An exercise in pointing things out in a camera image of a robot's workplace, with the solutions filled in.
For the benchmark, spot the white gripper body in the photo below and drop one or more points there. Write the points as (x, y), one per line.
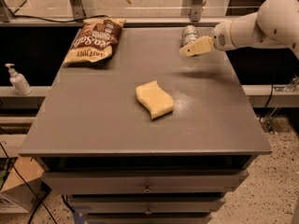
(220, 40)

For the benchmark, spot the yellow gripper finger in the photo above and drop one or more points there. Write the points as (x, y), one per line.
(196, 46)

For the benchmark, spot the green silver 7up can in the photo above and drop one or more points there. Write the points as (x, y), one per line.
(189, 34)

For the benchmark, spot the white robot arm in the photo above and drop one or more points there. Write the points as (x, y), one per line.
(274, 26)

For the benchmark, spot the brown chip bag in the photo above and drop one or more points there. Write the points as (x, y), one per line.
(96, 40)

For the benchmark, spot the yellow sponge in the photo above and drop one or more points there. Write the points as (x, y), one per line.
(157, 101)

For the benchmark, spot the grey drawer cabinet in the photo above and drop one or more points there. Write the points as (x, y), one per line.
(99, 147)

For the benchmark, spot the white pump bottle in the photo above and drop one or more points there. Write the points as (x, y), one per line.
(18, 81)

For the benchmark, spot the cardboard box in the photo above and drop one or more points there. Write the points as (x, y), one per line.
(18, 195)

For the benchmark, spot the grey metal bracket right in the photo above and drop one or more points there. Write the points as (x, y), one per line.
(196, 10)

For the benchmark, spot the grey metal bracket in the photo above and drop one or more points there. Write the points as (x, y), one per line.
(196, 10)
(77, 9)

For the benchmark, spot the grey metal bracket left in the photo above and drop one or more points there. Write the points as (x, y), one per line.
(77, 9)

